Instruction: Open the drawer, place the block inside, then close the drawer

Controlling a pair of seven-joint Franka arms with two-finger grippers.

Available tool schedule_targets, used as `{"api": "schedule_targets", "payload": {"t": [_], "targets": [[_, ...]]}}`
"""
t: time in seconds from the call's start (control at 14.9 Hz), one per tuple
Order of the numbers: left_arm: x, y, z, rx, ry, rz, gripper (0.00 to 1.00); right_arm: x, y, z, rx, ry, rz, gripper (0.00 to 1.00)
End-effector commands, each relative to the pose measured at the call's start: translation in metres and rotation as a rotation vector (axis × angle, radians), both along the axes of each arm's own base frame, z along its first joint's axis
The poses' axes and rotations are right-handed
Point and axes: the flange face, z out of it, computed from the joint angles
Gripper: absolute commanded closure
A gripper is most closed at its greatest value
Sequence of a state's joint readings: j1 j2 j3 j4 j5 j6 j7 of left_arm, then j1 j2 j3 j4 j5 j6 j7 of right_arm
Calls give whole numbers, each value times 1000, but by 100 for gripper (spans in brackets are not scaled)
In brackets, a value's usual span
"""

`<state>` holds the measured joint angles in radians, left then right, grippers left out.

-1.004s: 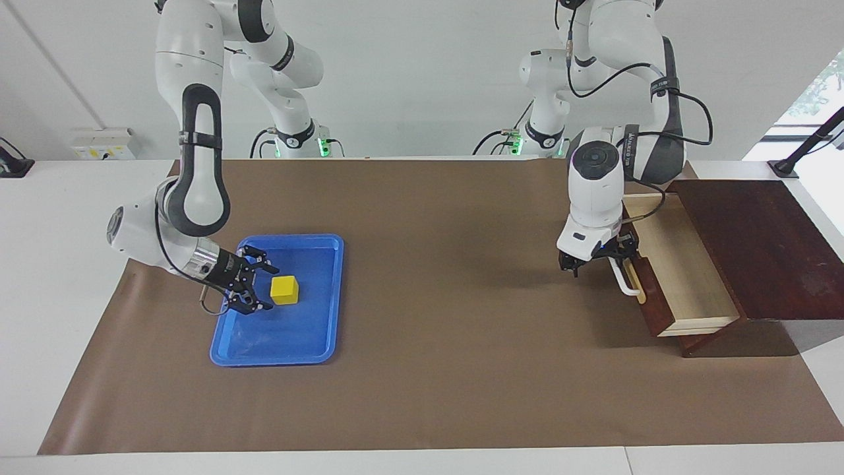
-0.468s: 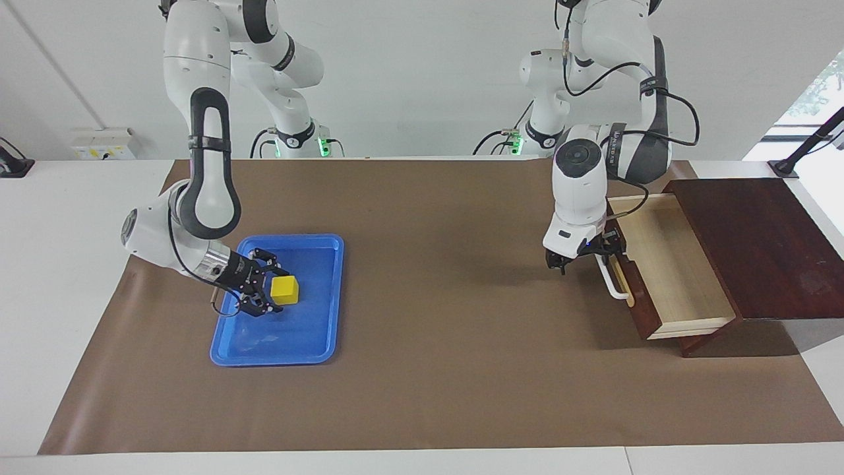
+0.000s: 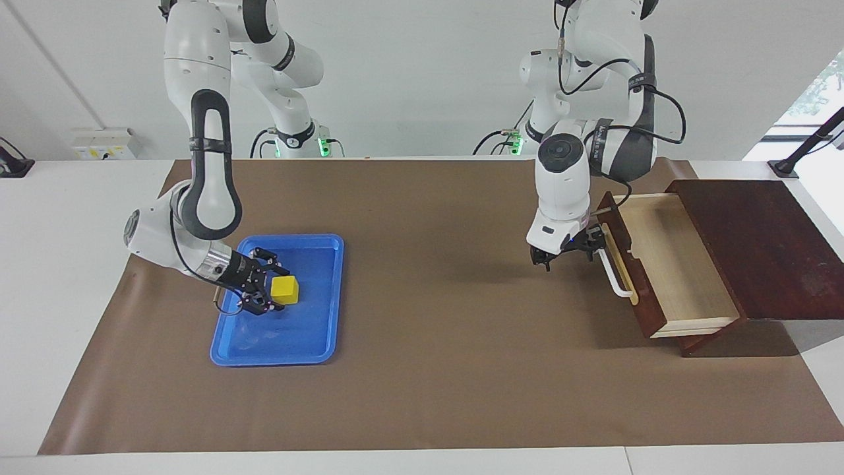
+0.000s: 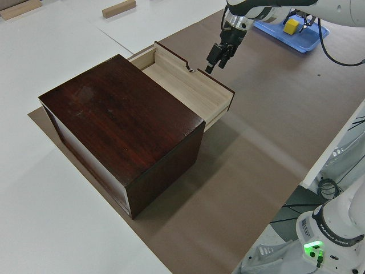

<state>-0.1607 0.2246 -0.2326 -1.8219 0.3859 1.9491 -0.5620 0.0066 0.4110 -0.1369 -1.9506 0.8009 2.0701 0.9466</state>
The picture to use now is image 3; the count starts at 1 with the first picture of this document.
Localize black left base cables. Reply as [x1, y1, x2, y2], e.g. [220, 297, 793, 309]
[471, 99, 536, 157]

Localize black slanted stand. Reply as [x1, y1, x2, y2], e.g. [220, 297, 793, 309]
[768, 106, 844, 179]

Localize wooden drawer with white handle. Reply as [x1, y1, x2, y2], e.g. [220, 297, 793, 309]
[597, 191, 740, 339]

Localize yellow block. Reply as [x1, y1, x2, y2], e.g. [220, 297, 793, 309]
[271, 276, 301, 305]

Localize dark wooden drawer cabinet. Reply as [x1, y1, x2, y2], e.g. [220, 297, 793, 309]
[665, 179, 844, 358]

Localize black right base cable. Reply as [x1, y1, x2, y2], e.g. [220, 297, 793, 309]
[249, 127, 281, 160]

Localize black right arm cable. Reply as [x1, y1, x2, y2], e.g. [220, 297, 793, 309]
[169, 208, 245, 317]

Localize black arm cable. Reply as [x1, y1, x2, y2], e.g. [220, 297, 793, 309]
[557, 0, 688, 218]
[169, 208, 245, 317]

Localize black stand foot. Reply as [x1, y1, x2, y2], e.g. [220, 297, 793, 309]
[0, 137, 35, 179]

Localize blue plastic tray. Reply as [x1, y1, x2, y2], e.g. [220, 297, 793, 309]
[210, 234, 345, 367]

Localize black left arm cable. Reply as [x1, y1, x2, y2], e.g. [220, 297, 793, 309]
[557, 0, 688, 218]

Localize white wall socket box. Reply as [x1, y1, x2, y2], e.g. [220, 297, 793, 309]
[71, 128, 143, 160]

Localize brown table mat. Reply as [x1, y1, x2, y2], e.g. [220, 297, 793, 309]
[38, 158, 844, 456]

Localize bright window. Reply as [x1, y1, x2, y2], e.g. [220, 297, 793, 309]
[775, 49, 844, 127]

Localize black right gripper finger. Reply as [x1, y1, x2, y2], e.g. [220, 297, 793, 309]
[239, 292, 275, 317]
[253, 247, 291, 278]

